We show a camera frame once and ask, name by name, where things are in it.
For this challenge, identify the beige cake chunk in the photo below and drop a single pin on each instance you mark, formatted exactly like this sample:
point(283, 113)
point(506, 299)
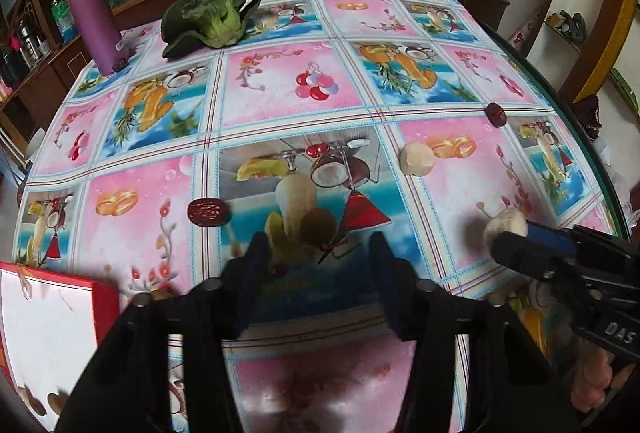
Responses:
point(510, 220)

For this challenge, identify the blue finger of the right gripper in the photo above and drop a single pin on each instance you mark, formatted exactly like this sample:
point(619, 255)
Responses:
point(524, 256)
point(557, 239)

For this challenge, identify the green bok choy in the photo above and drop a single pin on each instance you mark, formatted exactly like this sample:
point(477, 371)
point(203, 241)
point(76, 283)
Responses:
point(190, 25)

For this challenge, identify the brown longan fruit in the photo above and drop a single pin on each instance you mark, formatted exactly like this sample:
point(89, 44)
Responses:
point(57, 401)

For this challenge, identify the red white tray box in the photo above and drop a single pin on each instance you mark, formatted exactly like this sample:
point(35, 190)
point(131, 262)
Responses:
point(51, 324)

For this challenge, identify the round beige cake piece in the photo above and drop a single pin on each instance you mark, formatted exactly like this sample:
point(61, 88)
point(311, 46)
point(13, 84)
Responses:
point(417, 159)

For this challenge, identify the colourful printed tablecloth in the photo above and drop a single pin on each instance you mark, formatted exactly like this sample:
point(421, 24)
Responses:
point(310, 110)

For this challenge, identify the dark red date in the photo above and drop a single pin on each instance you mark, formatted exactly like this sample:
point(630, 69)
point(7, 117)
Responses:
point(209, 212)

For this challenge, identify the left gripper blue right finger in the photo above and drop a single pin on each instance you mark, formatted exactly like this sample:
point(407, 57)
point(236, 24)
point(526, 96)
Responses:
point(397, 285)

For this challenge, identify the purple thermos bottle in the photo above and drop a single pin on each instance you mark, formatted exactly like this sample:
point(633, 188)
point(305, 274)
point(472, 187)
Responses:
point(97, 26)

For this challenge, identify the person's right hand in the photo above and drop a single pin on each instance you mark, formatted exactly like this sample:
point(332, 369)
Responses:
point(594, 377)

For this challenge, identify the wrinkled red date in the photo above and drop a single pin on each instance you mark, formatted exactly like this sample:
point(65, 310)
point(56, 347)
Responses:
point(31, 402)

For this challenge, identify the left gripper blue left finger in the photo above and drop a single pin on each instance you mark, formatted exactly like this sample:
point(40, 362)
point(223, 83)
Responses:
point(241, 283)

